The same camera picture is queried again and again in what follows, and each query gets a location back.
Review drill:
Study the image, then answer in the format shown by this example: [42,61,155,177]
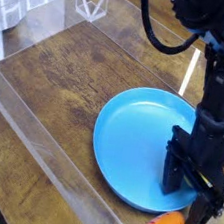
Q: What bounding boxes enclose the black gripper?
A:
[162,107,224,224]

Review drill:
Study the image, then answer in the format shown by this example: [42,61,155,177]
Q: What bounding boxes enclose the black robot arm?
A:
[163,0,224,224]

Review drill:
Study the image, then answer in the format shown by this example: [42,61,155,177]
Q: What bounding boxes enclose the blue plastic plate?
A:
[93,87,196,213]

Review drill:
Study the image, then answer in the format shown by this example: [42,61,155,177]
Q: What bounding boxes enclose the black corrugated cable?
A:
[132,0,205,59]

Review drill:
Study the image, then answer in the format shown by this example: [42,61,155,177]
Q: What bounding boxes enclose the clear acrylic enclosure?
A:
[0,0,224,224]

